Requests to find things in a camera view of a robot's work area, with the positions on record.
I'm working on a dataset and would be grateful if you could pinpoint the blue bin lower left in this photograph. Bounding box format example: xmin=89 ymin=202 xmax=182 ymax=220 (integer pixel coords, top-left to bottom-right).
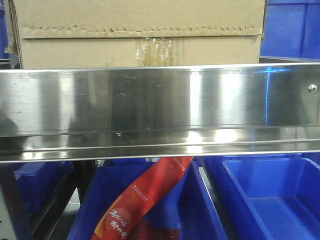
xmin=13 ymin=161 xmax=73 ymax=212

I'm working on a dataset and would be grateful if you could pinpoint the red snack bag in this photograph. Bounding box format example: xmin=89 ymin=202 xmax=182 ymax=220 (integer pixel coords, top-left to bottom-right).
xmin=91 ymin=156 xmax=193 ymax=240

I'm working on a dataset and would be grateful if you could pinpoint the stainless steel shelf rail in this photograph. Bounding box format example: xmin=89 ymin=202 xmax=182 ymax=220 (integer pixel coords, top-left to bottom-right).
xmin=0 ymin=62 xmax=320 ymax=163

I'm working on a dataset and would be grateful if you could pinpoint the blue bin with red bag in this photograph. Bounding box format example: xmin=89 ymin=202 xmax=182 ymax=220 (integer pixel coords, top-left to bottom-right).
xmin=67 ymin=162 xmax=227 ymax=240

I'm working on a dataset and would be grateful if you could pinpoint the brown cardboard carton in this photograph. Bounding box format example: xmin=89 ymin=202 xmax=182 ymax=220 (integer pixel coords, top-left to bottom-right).
xmin=4 ymin=0 xmax=267 ymax=69

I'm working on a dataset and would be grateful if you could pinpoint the empty blue bin lower right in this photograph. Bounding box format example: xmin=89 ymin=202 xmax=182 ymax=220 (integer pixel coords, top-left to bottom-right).
xmin=203 ymin=154 xmax=320 ymax=240

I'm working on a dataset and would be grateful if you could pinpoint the blue bin upper left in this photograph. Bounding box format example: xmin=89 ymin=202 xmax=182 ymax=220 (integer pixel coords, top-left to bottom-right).
xmin=0 ymin=2 xmax=8 ymax=59

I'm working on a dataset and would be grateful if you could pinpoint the blue bin upper right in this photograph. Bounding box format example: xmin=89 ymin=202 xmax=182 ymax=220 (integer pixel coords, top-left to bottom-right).
xmin=260 ymin=0 xmax=320 ymax=61

